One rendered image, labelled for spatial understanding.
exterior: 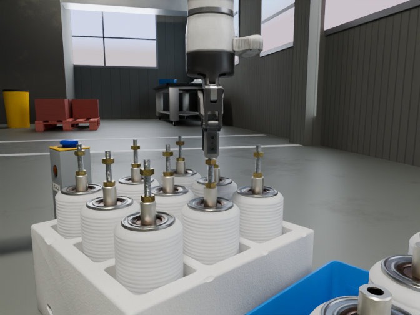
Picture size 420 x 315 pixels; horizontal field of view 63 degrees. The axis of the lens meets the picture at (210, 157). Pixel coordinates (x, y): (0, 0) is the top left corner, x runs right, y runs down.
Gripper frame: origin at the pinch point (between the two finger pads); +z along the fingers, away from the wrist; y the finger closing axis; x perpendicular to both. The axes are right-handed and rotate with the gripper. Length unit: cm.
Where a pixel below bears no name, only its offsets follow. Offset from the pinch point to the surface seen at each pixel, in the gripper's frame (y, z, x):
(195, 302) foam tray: 12.0, 19.5, -2.6
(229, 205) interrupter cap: 1.2, 9.5, 3.1
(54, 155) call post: -25.5, 5.4, -33.9
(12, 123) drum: -524, 27, -286
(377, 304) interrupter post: 32.6, 7.2, 9.6
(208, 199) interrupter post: 1.0, 8.5, -0.3
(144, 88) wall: -804, -41, -105
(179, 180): -21.0, 10.5, -5.5
